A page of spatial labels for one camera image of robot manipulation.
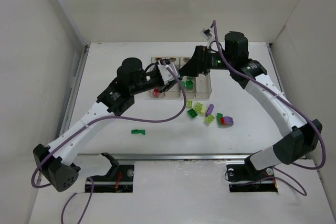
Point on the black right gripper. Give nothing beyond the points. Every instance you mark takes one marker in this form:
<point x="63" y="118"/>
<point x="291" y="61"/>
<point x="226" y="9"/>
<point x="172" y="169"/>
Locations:
<point x="199" y="60"/>

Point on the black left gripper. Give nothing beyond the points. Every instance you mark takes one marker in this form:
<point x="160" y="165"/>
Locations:
<point x="159" y="84"/>

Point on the red large lego brick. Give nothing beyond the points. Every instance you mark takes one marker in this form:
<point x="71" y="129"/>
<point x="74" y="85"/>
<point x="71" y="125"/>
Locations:
<point x="156" y="93"/>

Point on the green small lego brick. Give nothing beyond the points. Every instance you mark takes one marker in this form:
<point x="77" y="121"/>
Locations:
<point x="189" y="84"/>

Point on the green arch lego piece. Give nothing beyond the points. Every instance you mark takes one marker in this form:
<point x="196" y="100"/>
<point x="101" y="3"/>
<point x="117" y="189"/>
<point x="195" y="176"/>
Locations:
<point x="138" y="131"/>

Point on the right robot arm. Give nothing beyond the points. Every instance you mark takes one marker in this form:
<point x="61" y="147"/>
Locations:
<point x="300" y="135"/>

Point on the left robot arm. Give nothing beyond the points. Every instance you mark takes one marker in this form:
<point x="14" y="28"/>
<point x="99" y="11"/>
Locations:
<point x="59" y="162"/>

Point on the lime lego brick left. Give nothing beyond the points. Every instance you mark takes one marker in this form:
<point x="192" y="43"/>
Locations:
<point x="189" y="104"/>

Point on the lime lego brick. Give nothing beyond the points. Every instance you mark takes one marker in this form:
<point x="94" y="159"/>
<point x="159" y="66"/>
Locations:
<point x="209" y="119"/>
<point x="189" y="104"/>
<point x="200" y="108"/>

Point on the lime lego brick centre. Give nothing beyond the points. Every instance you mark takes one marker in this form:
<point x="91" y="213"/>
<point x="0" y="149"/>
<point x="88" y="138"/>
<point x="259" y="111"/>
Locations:
<point x="200" y="108"/>

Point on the purple slanted lego piece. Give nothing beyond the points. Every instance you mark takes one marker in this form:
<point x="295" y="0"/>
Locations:
<point x="209" y="110"/>

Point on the lime lego brick lower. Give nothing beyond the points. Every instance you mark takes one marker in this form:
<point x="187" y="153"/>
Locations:
<point x="209" y="119"/>

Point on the purple lego brick right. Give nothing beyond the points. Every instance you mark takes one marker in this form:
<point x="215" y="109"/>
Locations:
<point x="228" y="120"/>

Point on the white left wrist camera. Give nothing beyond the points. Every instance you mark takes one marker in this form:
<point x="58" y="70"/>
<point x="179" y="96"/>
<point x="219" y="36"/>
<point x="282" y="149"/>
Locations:
<point x="168" y="72"/>

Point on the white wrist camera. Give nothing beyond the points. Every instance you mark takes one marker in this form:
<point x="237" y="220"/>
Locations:
<point x="207" y="33"/>
<point x="168" y="72"/>

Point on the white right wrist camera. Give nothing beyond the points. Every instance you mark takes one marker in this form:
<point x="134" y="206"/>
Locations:
<point x="207" y="33"/>

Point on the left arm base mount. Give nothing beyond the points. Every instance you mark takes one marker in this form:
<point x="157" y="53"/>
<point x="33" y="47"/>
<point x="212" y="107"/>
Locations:
<point x="118" y="179"/>

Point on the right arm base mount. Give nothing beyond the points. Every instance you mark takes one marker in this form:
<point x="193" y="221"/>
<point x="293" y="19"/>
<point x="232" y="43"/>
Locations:
<point x="243" y="178"/>

